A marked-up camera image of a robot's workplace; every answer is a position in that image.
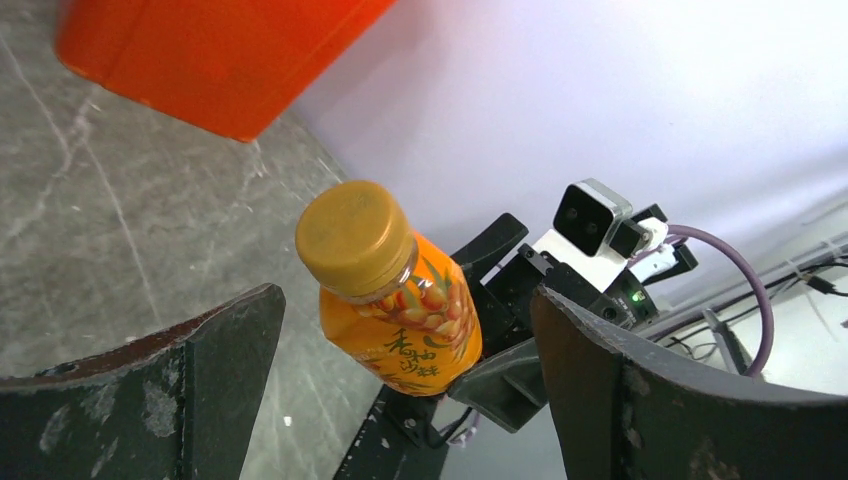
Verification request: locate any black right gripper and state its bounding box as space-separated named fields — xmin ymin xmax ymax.
xmin=447 ymin=212 xmax=658 ymax=433

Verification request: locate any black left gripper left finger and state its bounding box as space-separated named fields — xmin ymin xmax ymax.
xmin=1 ymin=284 xmax=286 ymax=479

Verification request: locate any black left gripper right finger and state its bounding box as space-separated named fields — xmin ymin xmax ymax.
xmin=531 ymin=287 xmax=847 ymax=479

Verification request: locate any orange bottle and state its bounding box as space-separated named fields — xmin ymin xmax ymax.
xmin=295 ymin=180 xmax=483 ymax=397

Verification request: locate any orange plastic bin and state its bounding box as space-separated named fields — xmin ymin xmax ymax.
xmin=55 ymin=0 xmax=390 ymax=143

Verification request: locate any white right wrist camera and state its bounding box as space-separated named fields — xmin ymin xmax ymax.
xmin=532 ymin=178 xmax=669 ymax=292

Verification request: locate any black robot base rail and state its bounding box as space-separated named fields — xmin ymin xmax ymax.
xmin=333 ymin=386 xmax=472 ymax=480

